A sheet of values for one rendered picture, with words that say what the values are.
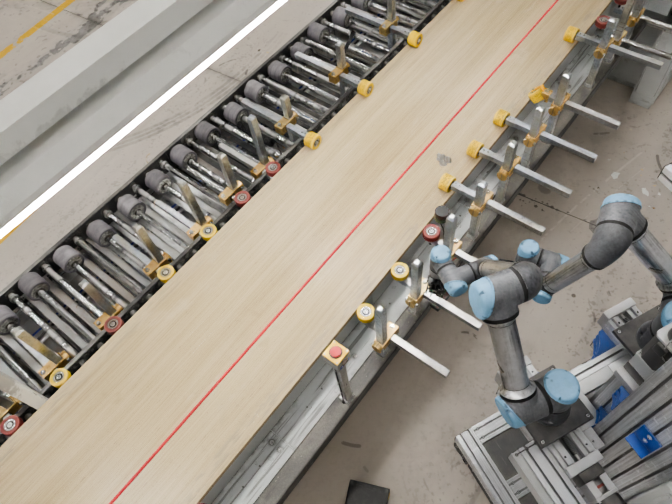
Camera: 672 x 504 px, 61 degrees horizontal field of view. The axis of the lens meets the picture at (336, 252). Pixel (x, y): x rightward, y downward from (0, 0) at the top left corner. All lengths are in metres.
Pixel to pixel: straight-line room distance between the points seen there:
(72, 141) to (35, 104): 0.10
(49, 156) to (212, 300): 1.55
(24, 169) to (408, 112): 2.29
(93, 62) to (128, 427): 1.67
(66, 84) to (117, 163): 3.47
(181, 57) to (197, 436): 1.56
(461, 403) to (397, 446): 0.42
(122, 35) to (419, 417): 2.54
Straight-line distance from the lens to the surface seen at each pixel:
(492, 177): 3.23
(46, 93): 1.15
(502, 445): 3.02
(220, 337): 2.51
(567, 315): 3.58
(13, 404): 2.84
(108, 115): 1.20
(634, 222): 2.06
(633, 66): 4.72
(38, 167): 1.17
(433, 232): 2.65
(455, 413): 3.25
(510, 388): 1.94
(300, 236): 2.68
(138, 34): 1.20
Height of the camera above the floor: 3.11
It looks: 58 degrees down
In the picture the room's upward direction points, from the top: 10 degrees counter-clockwise
